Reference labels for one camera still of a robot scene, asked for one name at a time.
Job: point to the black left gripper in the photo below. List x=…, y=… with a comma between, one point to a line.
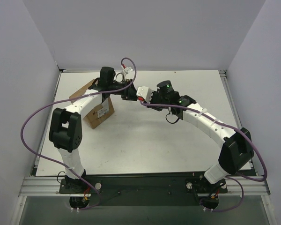
x=127, y=91

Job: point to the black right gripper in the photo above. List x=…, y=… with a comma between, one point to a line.
x=153, y=102

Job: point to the brown cardboard express box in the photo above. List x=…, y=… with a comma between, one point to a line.
x=97, y=114

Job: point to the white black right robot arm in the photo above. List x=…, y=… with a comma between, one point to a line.
x=235, y=149

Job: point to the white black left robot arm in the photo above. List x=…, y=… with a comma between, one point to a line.
x=66, y=125

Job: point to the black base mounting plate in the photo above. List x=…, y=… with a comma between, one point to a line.
x=189, y=188

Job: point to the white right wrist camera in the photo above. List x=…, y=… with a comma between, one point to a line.
x=144, y=93

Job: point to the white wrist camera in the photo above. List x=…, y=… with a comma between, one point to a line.
x=144, y=93
x=127, y=70

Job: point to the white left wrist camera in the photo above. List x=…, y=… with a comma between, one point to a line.
x=127, y=70

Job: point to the aluminium table edge rail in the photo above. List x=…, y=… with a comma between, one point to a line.
x=222, y=73

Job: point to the aluminium front frame rail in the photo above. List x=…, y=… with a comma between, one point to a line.
x=48, y=186

